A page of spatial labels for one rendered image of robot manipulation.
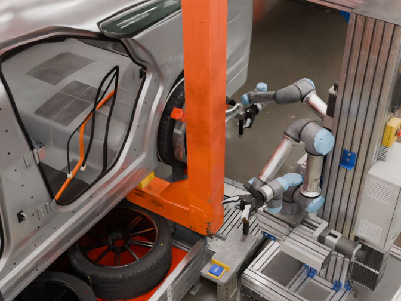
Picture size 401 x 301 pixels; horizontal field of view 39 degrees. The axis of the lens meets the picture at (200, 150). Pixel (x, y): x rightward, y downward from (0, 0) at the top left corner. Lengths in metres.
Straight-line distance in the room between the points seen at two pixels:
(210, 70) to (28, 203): 1.10
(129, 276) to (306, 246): 1.05
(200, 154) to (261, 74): 3.08
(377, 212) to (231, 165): 2.00
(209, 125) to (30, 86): 1.63
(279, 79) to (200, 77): 3.27
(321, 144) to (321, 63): 3.64
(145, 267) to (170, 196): 0.47
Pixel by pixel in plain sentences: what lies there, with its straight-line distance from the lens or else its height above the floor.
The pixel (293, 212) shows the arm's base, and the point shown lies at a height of 0.84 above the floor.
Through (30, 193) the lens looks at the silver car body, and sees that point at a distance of 2.88.
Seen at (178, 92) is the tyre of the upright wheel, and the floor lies 1.16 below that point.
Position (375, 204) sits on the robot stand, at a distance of 3.13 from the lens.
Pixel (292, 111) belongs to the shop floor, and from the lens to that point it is 5.57.
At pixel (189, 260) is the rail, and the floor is 0.39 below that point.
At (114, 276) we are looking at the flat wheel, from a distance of 3.43.
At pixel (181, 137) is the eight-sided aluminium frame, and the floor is 0.94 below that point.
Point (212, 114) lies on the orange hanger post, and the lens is 2.95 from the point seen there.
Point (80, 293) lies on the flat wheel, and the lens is 3.39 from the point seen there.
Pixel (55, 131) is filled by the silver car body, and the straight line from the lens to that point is 3.82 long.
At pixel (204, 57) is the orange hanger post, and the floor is 1.79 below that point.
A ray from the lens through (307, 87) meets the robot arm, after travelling 3.73.
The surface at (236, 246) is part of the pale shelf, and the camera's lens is 3.61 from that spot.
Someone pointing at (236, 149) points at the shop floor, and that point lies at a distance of 5.04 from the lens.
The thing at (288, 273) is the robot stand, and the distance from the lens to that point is 3.81.
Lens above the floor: 3.14
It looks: 39 degrees down
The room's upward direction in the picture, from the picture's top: 1 degrees counter-clockwise
